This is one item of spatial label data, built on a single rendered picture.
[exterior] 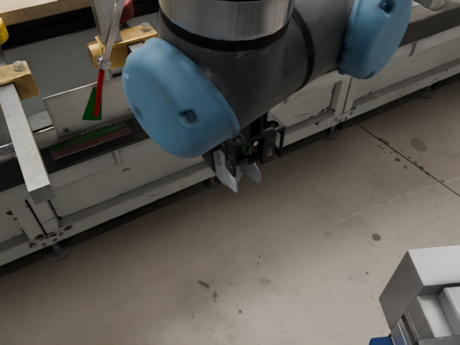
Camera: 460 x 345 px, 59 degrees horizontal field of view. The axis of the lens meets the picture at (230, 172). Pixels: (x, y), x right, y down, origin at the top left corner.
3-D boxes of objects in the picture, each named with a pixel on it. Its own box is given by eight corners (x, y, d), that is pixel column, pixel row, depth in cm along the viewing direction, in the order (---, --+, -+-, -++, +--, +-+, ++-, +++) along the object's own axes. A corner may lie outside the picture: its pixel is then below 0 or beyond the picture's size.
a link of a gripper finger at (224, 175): (229, 215, 58) (229, 171, 51) (209, 187, 61) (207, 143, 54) (248, 207, 59) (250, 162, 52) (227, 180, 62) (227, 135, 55)
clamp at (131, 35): (161, 55, 85) (157, 32, 81) (98, 73, 81) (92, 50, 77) (150, 43, 88) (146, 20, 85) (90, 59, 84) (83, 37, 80)
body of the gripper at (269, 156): (231, 182, 50) (232, 103, 41) (199, 141, 55) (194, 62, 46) (283, 160, 52) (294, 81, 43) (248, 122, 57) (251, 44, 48)
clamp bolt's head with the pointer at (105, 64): (103, 122, 87) (112, 59, 78) (92, 123, 85) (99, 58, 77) (100, 118, 88) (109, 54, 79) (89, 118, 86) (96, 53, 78)
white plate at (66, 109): (171, 100, 94) (166, 62, 87) (58, 138, 85) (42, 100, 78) (170, 98, 95) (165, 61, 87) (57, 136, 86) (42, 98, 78)
